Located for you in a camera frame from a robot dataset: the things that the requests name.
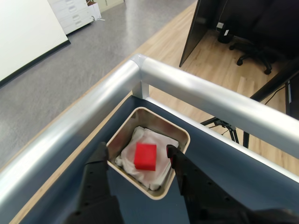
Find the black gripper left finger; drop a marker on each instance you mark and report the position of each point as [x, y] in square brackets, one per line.
[95, 186]

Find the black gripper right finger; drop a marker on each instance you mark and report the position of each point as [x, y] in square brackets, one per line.
[201, 191]

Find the red cube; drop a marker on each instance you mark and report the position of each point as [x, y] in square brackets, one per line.
[145, 156]

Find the beige metal box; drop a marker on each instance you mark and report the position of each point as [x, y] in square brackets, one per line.
[149, 121]

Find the dark blue-grey table mat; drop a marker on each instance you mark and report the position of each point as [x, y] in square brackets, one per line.
[210, 151]

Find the white crumpled cloth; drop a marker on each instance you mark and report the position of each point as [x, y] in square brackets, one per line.
[130, 161]

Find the black tripod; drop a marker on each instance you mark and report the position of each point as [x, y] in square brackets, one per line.
[231, 130]

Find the black desk top edge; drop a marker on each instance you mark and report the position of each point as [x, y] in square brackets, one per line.
[278, 79]

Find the small black cylinder bin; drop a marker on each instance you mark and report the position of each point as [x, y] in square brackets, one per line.
[225, 37]

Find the black desk side panel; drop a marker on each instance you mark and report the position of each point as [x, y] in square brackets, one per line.
[198, 28]

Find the white board panel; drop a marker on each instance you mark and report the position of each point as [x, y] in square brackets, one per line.
[25, 32]

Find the white drawer cabinet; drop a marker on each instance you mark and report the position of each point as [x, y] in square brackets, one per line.
[72, 14]

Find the black office chair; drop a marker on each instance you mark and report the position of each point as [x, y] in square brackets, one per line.
[257, 25]

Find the aluminium tube table frame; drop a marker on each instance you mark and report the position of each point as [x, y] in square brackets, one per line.
[187, 84]

